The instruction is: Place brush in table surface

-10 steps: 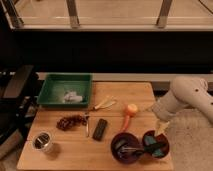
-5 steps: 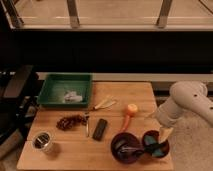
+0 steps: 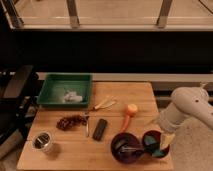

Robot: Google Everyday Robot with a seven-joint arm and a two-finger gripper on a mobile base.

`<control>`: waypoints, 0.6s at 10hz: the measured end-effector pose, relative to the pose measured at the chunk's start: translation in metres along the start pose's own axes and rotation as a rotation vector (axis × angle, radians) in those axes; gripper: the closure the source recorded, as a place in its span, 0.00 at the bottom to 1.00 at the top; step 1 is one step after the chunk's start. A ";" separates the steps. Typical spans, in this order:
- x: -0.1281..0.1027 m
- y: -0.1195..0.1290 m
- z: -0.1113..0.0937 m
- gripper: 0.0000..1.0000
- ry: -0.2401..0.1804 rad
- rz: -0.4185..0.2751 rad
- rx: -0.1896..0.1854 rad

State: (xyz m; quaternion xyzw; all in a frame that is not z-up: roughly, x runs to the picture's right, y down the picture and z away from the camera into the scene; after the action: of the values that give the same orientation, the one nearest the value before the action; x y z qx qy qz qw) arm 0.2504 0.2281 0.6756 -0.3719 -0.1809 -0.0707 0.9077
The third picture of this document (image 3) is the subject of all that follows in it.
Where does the translucent yellowish gripper finger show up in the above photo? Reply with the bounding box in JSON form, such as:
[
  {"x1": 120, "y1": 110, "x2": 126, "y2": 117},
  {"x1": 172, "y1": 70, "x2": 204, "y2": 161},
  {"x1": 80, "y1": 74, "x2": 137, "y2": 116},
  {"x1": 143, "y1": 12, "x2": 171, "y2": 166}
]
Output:
[
  {"x1": 145, "y1": 118, "x2": 157, "y2": 126},
  {"x1": 160, "y1": 133, "x2": 175, "y2": 149}
]

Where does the black round-head brush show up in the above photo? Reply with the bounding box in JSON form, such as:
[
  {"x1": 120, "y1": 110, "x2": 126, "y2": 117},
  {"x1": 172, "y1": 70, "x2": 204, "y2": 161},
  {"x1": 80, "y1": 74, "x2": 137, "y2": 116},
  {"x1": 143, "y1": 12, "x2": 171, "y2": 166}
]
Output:
[{"x1": 115, "y1": 141, "x2": 144, "y2": 157}]

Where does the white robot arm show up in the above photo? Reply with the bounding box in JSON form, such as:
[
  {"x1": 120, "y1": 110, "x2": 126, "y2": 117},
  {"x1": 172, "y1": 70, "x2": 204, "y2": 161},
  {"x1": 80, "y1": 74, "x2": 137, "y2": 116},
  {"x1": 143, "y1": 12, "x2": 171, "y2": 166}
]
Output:
[{"x1": 150, "y1": 87, "x2": 213, "y2": 150}]

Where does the dark red bowl right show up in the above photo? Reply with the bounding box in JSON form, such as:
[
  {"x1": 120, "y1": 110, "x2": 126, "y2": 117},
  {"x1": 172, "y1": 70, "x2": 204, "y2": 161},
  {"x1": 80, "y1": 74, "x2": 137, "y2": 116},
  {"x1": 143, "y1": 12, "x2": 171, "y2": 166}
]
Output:
[{"x1": 141, "y1": 130, "x2": 169, "y2": 158}]

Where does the dark red bowl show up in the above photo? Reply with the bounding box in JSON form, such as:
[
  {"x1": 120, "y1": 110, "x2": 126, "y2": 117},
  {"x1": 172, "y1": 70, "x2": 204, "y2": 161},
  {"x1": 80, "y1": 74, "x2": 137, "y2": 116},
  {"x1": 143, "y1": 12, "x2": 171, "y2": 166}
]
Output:
[
  {"x1": 141, "y1": 130, "x2": 169, "y2": 158},
  {"x1": 111, "y1": 133, "x2": 144, "y2": 164}
]

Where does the teal sponge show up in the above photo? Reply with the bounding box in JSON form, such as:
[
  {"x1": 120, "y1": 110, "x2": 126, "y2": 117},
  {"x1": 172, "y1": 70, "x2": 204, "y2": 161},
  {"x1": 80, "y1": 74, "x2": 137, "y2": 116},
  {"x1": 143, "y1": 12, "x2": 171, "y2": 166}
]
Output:
[{"x1": 144, "y1": 135, "x2": 164, "y2": 158}]

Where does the orange carrot toy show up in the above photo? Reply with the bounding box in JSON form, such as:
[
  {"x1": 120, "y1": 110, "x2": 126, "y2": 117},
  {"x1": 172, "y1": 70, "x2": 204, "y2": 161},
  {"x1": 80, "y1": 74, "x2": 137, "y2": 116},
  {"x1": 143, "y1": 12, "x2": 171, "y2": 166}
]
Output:
[{"x1": 121, "y1": 104, "x2": 138, "y2": 132}]

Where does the dark red bowl left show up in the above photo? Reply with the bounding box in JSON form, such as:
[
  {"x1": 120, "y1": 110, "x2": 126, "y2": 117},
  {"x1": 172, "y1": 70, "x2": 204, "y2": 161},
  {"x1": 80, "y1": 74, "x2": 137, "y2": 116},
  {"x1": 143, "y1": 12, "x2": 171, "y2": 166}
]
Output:
[{"x1": 111, "y1": 133, "x2": 144, "y2": 164}]

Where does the black rectangular block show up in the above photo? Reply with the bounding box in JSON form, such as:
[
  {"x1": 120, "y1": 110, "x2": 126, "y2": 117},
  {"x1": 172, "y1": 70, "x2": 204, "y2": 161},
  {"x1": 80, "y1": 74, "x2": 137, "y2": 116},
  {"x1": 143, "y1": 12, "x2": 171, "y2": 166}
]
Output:
[{"x1": 92, "y1": 119, "x2": 108, "y2": 141}]

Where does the thin metal knife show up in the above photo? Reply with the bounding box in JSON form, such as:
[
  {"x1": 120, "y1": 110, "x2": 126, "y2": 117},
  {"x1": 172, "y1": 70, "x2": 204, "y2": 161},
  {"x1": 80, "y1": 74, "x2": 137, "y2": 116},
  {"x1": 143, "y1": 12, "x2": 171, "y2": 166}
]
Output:
[{"x1": 85, "y1": 113, "x2": 90, "y2": 137}]

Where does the green plastic tray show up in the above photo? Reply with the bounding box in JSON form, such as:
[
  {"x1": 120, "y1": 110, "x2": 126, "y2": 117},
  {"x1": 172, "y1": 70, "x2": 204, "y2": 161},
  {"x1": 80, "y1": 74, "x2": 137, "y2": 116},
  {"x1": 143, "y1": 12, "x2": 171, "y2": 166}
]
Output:
[{"x1": 37, "y1": 73, "x2": 92, "y2": 108}]

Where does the small metal cup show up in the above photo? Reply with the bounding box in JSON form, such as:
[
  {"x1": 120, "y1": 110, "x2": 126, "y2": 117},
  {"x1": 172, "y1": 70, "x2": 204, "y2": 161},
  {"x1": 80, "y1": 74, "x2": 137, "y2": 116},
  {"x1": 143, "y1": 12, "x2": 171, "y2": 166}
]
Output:
[{"x1": 32, "y1": 132, "x2": 53, "y2": 153}]

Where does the black chair frame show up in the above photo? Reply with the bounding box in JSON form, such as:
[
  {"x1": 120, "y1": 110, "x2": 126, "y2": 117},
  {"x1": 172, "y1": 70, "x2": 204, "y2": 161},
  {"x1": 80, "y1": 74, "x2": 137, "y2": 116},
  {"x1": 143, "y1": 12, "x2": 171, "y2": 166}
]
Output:
[{"x1": 0, "y1": 64, "x2": 40, "y2": 161}]

